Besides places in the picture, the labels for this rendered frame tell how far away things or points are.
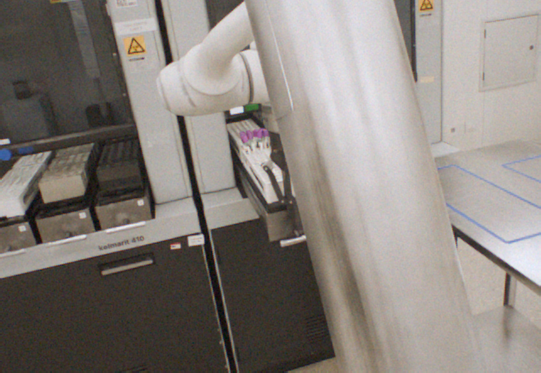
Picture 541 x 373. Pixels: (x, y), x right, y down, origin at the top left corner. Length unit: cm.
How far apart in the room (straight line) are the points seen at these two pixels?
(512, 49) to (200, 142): 235
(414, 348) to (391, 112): 14
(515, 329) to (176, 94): 118
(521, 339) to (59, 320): 131
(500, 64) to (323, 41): 291
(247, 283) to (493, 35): 226
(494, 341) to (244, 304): 74
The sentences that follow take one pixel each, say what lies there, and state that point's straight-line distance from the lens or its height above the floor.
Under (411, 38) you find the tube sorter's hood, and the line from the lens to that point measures 144.
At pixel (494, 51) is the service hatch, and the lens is 312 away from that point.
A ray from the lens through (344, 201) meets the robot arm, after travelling 27.
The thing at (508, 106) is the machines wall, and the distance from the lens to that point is 329.
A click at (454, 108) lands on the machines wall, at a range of 302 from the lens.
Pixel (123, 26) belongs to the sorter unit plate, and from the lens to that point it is 124.
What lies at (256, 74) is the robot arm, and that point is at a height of 113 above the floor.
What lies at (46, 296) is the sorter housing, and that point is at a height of 58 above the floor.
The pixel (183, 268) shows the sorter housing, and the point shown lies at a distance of 134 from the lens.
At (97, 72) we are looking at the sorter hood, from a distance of 124.
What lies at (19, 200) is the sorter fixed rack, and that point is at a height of 85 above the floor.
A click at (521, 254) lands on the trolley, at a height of 82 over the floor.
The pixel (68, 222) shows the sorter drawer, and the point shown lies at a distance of 128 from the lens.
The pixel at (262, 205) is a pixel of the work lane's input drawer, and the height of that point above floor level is 80.
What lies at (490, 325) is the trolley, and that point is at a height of 28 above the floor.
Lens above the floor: 126
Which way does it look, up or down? 20 degrees down
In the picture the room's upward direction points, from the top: 8 degrees counter-clockwise
